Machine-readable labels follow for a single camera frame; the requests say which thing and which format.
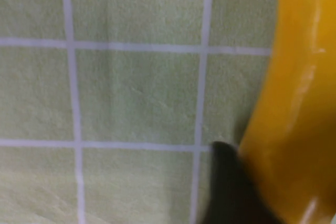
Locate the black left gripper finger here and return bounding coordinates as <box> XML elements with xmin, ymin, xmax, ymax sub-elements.
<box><xmin>202</xmin><ymin>141</ymin><xmax>281</xmax><ymax>224</ymax></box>

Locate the green checked tablecloth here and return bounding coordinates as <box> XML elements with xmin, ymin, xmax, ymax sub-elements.
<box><xmin>0</xmin><ymin>0</ymin><xmax>336</xmax><ymax>224</ymax></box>

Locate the yellow plastic banana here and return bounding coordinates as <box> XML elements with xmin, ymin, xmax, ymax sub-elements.
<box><xmin>238</xmin><ymin>0</ymin><xmax>336</xmax><ymax>224</ymax></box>

